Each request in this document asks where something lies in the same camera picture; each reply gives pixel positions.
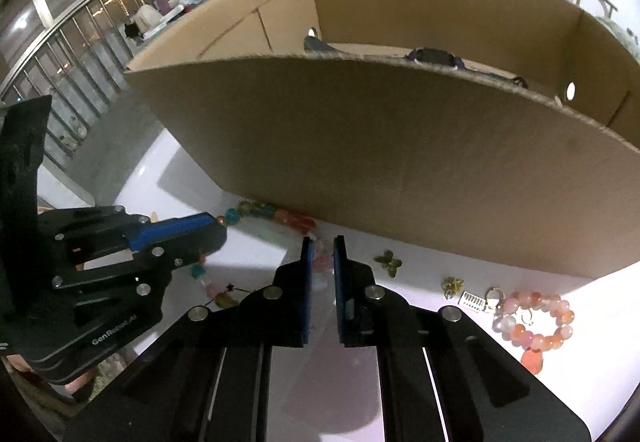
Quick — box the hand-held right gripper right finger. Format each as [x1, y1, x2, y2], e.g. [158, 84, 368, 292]
[332, 235, 588, 442]

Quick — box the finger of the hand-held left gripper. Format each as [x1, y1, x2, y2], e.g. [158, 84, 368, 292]
[37, 205, 217, 255]
[52, 221, 229, 309]

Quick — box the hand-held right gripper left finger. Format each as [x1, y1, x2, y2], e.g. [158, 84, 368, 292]
[62, 236, 317, 442]

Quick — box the small gold butterfly charm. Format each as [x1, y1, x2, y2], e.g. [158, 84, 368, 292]
[375, 249, 403, 278]

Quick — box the multicoloured bead bracelet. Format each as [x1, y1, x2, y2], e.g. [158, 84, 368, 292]
[192, 202, 333, 309]

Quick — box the brown cardboard box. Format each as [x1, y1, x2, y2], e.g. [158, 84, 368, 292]
[122, 0, 640, 280]

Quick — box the pink bead bracelet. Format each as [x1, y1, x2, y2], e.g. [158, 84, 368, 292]
[492, 289, 576, 375]

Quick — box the black purple smartwatch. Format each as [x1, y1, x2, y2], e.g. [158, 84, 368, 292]
[304, 35, 530, 88]

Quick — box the person's left hand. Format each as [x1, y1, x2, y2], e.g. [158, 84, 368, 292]
[4, 354, 98, 396]

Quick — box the metal railing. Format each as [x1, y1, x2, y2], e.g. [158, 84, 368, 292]
[0, 0, 173, 173]

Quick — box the white bag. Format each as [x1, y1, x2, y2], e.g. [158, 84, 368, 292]
[134, 4, 164, 36]

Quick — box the grey textured blanket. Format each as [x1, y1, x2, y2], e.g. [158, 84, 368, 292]
[600, 16, 640, 59]

